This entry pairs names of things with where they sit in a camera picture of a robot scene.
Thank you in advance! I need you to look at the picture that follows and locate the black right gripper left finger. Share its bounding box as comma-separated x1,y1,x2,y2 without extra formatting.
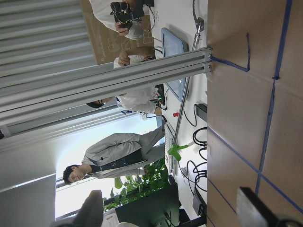
51,190,103,227

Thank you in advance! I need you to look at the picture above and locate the black power adapter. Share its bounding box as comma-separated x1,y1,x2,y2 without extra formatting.
196,103,207,122

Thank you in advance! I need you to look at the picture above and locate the black monitor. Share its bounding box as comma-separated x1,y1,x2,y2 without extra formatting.
116,184,179,227

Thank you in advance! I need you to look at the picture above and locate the standing person grey jacket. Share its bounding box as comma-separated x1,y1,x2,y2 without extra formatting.
63,125,165,184

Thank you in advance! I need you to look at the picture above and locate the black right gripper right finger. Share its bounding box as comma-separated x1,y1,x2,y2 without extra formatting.
236,187,302,227

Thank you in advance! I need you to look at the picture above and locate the seated person white hoodie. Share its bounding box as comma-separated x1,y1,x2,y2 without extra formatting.
90,0,154,40

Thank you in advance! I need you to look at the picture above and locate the blue teach pendant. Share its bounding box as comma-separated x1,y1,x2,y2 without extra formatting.
161,27,189,102

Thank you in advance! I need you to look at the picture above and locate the small black robot model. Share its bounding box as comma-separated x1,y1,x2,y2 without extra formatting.
110,0,154,32

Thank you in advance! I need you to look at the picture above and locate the long reach grabber tool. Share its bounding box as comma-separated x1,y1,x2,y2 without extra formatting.
168,0,205,177

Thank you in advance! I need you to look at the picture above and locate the aluminium frame post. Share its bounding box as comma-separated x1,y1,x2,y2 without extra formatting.
0,47,212,125

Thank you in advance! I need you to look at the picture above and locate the green potted plant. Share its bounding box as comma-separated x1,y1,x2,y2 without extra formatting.
103,157,170,212

